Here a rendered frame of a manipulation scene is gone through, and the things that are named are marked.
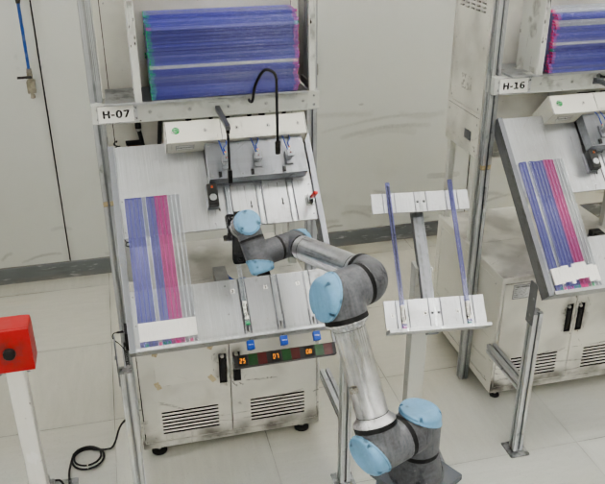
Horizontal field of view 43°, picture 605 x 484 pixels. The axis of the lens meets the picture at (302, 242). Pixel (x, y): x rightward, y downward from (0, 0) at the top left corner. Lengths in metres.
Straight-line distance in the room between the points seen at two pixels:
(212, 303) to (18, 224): 2.09
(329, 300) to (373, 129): 2.66
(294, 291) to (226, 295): 0.23
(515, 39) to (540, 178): 0.55
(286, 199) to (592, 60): 1.27
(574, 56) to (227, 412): 1.88
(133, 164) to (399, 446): 1.30
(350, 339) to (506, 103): 1.54
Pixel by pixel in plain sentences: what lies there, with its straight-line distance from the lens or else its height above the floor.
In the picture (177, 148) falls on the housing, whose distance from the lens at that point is 2.64.
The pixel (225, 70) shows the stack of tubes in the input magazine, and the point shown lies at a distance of 2.60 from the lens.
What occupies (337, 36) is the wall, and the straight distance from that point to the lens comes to 4.26.
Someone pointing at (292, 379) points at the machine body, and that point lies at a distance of 3.01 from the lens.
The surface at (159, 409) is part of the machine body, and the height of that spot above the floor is 0.24.
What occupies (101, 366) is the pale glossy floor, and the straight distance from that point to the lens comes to 3.71.
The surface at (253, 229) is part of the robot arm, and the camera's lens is 2.21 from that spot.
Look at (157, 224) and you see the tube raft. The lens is 2.56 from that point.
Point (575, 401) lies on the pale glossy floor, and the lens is 3.56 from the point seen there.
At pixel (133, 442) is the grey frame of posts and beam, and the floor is 0.35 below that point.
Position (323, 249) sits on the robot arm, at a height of 1.10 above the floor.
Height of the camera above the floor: 2.07
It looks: 26 degrees down
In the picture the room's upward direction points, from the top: straight up
